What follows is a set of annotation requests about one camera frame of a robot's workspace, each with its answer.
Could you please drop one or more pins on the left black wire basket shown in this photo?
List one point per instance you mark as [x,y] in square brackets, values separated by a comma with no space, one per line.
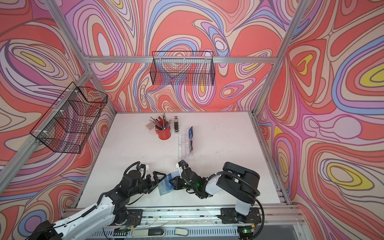
[67,128]

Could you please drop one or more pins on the red pen cup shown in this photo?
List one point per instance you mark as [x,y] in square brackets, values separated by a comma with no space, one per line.
[163,134]

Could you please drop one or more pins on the black wire basket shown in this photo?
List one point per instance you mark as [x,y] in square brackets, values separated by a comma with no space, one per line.
[67,128]
[186,68]

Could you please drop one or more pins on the red card in holder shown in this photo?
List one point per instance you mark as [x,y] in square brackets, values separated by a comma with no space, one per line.
[191,144]

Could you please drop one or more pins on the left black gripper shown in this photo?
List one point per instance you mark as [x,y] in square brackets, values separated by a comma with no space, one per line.
[152,185]

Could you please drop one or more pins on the pink calculator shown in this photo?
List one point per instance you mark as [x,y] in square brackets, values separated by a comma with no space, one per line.
[151,126]

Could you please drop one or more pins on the blue card carried to wallet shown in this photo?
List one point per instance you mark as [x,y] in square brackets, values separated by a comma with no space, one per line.
[174,182]

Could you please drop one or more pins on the back black wire basket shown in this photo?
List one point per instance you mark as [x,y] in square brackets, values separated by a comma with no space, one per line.
[186,68]

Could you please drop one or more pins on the blue VIP card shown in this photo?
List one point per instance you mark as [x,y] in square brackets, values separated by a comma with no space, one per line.
[191,132]

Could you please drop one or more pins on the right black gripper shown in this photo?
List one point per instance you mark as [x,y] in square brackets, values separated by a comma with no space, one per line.
[177,186]

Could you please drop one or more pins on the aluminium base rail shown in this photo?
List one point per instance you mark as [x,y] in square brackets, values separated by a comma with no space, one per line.
[275,222]

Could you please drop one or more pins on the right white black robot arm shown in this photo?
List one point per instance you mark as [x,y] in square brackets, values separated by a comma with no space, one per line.
[238,181]

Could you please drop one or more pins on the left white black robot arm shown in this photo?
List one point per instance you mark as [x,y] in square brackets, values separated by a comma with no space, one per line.
[110,208]

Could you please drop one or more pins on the clear acrylic card holder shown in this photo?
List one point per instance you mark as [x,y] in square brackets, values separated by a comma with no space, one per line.
[183,145]

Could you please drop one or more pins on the mint green card wallet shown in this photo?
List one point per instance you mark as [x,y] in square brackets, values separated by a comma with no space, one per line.
[164,186]

